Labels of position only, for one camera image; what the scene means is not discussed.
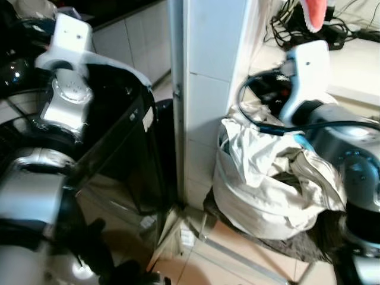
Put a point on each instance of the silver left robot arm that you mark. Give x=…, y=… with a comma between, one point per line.
x=64, y=101

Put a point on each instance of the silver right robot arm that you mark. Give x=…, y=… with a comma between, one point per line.
x=350, y=160

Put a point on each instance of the beige crumpled garment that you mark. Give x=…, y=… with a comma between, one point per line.
x=261, y=154

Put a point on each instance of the black power strip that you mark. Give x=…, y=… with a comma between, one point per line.
x=332, y=37

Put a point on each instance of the pink cloth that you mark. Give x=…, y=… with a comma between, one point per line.
x=314, y=13

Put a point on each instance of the white fabric laundry basket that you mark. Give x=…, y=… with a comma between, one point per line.
x=261, y=208

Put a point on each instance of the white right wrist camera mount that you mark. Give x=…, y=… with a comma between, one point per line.
x=309, y=71

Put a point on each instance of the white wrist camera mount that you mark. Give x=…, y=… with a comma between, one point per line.
x=309, y=71
x=72, y=35

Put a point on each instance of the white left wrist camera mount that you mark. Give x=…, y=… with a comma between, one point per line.
x=72, y=35

